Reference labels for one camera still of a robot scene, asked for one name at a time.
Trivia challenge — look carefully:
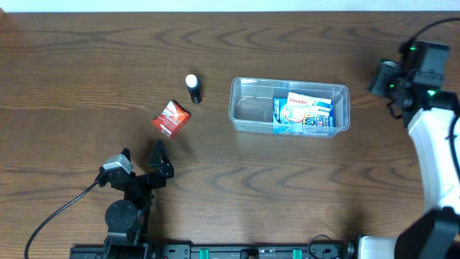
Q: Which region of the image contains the clear plastic container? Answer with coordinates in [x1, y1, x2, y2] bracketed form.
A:
[229, 78, 351, 137]

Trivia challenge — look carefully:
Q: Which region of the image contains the white Panadol box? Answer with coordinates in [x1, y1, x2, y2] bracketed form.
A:
[282, 92, 334, 127]

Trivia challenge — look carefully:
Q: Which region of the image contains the blue Cool Fever box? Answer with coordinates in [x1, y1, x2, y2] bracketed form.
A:
[272, 98, 335, 135]

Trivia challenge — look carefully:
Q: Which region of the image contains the dark green ointment box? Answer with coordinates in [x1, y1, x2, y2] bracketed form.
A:
[368, 59, 398, 99]

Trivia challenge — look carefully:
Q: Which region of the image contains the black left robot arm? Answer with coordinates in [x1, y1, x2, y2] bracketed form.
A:
[96, 140, 175, 259]

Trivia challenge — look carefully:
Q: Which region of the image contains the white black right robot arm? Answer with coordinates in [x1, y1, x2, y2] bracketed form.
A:
[352, 37, 459, 258]

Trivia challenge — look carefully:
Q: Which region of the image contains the red Panadol ActiFast box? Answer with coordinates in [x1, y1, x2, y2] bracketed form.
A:
[152, 100, 191, 138]

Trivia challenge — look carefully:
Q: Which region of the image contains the dark syrup bottle white cap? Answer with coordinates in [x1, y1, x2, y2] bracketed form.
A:
[185, 74, 202, 104]

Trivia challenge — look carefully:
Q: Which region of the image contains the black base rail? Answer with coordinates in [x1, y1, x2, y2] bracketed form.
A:
[69, 243, 357, 259]

